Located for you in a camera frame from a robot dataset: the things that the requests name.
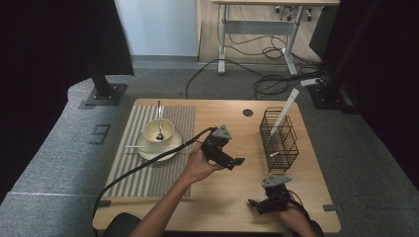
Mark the metal spoon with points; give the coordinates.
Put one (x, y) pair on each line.
(159, 115)

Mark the person's right leg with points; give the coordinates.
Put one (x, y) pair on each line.
(318, 228)

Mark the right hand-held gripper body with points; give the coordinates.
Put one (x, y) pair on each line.
(278, 197)

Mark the person's left hand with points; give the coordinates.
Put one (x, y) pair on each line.
(197, 168)

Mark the person's left leg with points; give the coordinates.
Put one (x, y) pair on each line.
(120, 225)

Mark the white round plate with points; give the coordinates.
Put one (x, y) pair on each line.
(164, 149)

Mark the cream ceramic bowl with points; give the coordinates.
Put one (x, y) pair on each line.
(166, 130)

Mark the person's right hand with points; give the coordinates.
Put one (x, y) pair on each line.
(296, 217)

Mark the grey tape piece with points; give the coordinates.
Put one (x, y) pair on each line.
(330, 207)
(104, 203)

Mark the black curtain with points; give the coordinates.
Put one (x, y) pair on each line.
(395, 82)
(49, 49)

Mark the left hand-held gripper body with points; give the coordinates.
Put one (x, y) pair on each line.
(215, 148)

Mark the white power strip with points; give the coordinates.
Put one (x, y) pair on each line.
(311, 82)

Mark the black stand with base plate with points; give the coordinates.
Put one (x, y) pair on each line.
(103, 89)

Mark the person's leg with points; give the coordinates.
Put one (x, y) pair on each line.
(318, 228)
(120, 225)

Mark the black metal stand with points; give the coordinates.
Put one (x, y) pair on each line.
(332, 89)

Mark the grey striped woven placemat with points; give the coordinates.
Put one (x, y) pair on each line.
(158, 177)

